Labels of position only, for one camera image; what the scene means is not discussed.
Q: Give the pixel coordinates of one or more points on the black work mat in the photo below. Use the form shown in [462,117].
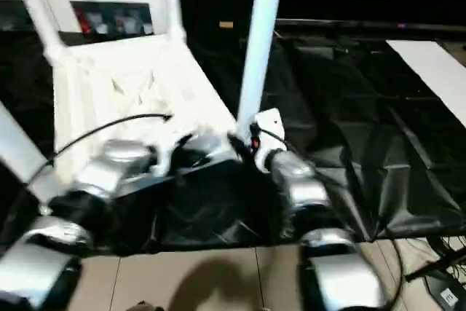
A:
[364,121]

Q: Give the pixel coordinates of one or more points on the white flat board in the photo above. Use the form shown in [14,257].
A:
[433,71]

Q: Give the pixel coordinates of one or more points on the black stand base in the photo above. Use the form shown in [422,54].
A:
[444,274]

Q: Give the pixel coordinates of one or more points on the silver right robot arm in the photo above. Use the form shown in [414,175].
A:
[313,202]

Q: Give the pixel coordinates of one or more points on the small yellow tag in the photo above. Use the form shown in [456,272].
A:
[226,25]

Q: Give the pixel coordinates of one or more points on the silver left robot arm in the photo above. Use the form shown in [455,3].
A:
[87,187]

